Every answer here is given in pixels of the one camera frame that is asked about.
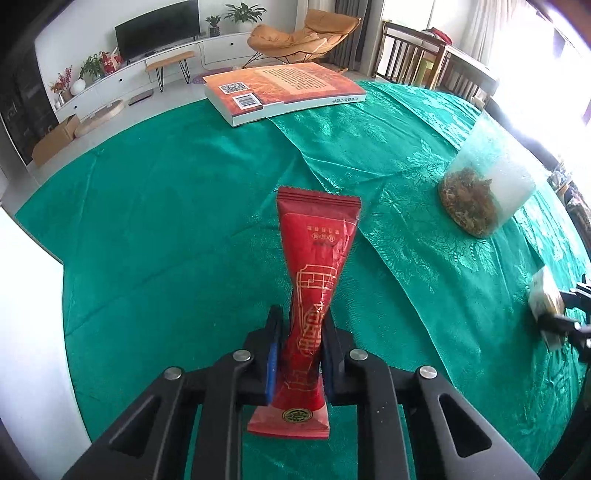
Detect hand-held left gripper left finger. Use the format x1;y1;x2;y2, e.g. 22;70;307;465
62;305;283;480

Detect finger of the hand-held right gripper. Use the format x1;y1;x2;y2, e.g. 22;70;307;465
561;281;591;309
540;315;591;361

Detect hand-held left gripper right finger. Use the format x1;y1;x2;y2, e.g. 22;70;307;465
322;316;541;480

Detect small cream box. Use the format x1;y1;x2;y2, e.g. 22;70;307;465
527;268;566;349

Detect red snack packet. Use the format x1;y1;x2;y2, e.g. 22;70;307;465
247;186;362;440

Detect clear plastic jar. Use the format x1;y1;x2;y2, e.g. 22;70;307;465
438;111;550;239

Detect green tablecloth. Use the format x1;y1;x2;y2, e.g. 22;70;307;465
14;80;591;480

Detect orange book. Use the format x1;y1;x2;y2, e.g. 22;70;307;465
203;62;367;127

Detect purple round mat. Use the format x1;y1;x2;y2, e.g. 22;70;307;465
191;68;232;85

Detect dark wooden chair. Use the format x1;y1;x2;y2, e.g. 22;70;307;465
376;21;451;90

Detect brown cardboard box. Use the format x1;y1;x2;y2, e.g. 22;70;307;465
31;114;80;168

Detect white television cabinet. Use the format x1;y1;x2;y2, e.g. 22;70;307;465
53;32;257;121

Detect wooden bench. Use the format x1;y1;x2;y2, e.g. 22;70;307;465
145;51;195;93

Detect orange lounge chair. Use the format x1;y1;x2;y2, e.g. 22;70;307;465
247;9;362;70

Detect grey curtain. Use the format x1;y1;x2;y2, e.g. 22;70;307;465
330;0;386;72

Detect red gift box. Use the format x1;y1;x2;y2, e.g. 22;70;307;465
100;51;122;77

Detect leafy green houseplant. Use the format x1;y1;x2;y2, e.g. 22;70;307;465
79;53;105;84

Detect large potted plant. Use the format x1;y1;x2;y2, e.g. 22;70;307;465
225;2;267;26

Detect red flower bouquet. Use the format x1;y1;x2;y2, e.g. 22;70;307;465
50;67;75;102

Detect dark glass cabinet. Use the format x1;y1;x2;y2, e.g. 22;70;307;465
0;46;58;167

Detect black television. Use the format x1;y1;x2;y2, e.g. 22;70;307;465
115;0;201;63

